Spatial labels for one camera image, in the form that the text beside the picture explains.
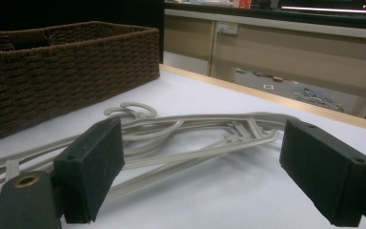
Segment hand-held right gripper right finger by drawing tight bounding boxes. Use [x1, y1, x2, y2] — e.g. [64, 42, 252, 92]
[279, 117, 366, 227]

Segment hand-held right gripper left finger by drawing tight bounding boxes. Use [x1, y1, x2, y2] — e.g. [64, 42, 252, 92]
[52, 117, 126, 224]

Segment grey plastic clothes hanger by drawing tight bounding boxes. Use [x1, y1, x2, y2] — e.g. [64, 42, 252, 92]
[0, 101, 299, 204]
[0, 107, 280, 208]

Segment brown woven basket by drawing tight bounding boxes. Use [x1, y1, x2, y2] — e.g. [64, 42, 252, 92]
[0, 20, 161, 142]

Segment pile of white hangers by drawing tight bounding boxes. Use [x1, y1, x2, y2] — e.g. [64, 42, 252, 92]
[293, 86, 345, 113]

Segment white table cover sheet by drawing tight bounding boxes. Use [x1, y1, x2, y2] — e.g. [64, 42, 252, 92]
[0, 70, 366, 229]

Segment light wooden bench unit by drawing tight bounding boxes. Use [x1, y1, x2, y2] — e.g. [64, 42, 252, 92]
[164, 9, 366, 119]

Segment white light strip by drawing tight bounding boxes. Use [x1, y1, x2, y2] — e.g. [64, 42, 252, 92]
[280, 5, 366, 14]

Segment red box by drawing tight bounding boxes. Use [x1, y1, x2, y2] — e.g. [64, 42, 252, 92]
[233, 0, 252, 10]

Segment white wall socket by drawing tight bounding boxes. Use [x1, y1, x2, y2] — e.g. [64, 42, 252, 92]
[216, 21, 238, 35]

